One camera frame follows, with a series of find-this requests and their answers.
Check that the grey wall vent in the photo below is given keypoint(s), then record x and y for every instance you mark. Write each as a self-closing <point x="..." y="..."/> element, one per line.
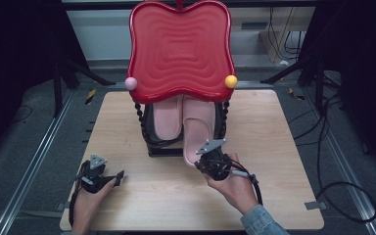
<point x="254" y="25"/>

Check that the pink ball knob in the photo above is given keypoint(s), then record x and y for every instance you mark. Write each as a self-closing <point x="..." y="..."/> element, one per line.
<point x="131" y="83"/>

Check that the yellow ball knob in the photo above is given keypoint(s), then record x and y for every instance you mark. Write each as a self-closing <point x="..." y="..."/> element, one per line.
<point x="231" y="81"/>

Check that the metal floor rail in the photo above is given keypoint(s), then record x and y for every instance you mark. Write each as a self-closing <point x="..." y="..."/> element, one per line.
<point x="29" y="169"/>
<point x="349" y="176"/>

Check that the black tripod stand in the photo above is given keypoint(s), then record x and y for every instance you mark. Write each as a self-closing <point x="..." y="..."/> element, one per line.
<point x="58" y="84"/>
<point x="316" y="75"/>

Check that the person's left hand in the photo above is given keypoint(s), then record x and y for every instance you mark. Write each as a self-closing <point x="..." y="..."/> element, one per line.
<point x="88" y="209"/>

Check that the grey tape piece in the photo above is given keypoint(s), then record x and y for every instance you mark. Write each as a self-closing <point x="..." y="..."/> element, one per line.
<point x="315" y="205"/>
<point x="66" y="205"/>

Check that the pink slipper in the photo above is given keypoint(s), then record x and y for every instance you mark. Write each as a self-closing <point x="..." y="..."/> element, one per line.
<point x="167" y="119"/>
<point x="197" y="125"/>

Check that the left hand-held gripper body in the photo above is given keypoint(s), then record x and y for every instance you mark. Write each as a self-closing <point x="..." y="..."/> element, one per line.
<point x="93" y="178"/>

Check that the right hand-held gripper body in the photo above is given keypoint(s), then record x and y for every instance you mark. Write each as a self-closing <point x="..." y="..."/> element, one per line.
<point x="216" y="164"/>

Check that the red and black two-tier rack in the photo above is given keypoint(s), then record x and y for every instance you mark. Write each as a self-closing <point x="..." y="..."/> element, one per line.
<point x="181" y="49"/>

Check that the yellow and black floor tape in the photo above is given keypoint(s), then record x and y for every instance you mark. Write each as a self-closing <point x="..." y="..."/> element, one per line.
<point x="90" y="96"/>
<point x="294" y="94"/>

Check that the person's right hand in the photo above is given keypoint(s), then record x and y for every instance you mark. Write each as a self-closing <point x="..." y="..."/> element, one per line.
<point x="238" y="192"/>

